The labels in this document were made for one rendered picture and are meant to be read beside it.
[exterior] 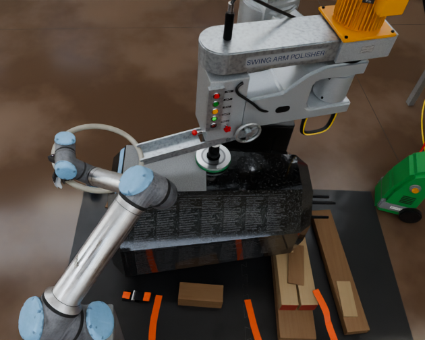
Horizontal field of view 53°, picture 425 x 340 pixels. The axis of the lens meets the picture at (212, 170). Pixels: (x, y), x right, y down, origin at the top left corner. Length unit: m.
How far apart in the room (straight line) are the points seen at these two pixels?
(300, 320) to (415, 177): 1.35
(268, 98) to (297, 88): 0.16
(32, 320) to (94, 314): 0.23
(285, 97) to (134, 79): 2.46
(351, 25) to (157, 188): 1.21
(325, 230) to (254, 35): 1.84
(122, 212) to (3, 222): 2.17
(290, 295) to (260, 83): 1.45
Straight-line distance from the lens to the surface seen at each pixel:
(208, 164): 2.53
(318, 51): 2.12
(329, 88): 2.41
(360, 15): 2.13
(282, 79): 2.27
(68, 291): 1.62
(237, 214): 2.51
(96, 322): 1.75
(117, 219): 1.50
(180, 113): 4.08
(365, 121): 4.45
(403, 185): 3.53
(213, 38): 2.00
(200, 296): 2.95
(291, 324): 3.02
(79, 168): 1.99
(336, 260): 3.31
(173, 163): 2.57
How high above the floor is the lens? 2.89
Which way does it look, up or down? 52 degrees down
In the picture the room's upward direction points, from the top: 7 degrees clockwise
